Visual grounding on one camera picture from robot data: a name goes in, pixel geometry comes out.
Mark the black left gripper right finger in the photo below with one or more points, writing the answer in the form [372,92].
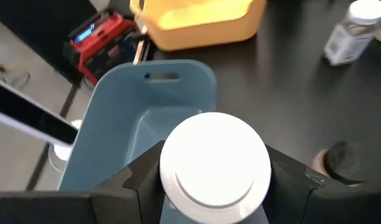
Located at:
[302,202]

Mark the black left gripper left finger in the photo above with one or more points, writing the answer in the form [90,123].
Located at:
[131,202]

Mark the orange black-lid spice bottle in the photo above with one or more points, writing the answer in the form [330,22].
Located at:
[342,161]

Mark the white-lid bagel seasoning jar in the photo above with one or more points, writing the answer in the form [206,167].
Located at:
[351,34]
[215,161]

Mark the blue plastic bin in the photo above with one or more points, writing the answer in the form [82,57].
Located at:
[115,124]

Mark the red portable power station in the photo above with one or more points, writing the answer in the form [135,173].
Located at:
[100,46]

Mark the yellow plastic bin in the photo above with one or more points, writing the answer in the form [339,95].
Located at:
[202,34]

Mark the black partition panel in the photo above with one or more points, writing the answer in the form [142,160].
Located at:
[53,25]

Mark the silver rail bar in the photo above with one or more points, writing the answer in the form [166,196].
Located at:
[142,46]

